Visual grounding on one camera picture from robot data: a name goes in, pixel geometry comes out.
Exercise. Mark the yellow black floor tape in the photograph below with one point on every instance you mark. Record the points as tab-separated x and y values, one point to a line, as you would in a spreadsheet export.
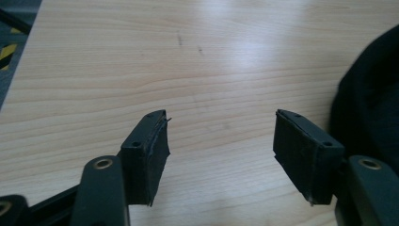
7	52

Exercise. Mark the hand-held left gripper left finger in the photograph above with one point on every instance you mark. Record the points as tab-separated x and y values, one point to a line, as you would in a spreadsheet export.
142	163

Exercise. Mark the black cloth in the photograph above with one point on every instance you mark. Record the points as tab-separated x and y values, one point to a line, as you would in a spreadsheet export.
371	100

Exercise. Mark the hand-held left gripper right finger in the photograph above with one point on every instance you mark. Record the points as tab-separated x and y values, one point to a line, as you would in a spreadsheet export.
306	157

